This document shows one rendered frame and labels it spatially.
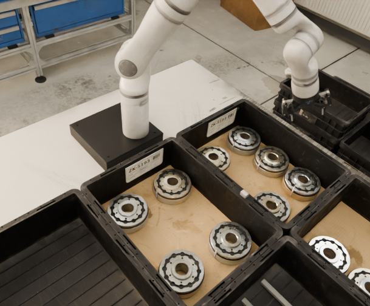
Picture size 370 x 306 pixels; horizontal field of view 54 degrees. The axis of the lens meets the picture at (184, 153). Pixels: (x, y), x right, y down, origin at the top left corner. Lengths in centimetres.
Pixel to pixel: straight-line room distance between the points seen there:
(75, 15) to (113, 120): 160
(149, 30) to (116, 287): 64
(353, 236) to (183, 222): 45
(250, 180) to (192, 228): 24
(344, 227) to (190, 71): 98
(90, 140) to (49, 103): 144
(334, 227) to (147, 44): 70
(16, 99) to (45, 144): 144
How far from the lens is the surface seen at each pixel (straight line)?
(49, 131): 139
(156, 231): 93
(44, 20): 274
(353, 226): 109
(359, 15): 379
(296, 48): 94
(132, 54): 104
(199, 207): 98
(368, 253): 106
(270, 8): 91
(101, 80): 285
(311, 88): 106
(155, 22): 98
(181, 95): 154
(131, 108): 116
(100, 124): 132
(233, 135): 114
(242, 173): 108
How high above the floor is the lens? 162
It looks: 46 degrees down
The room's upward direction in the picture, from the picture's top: 7 degrees clockwise
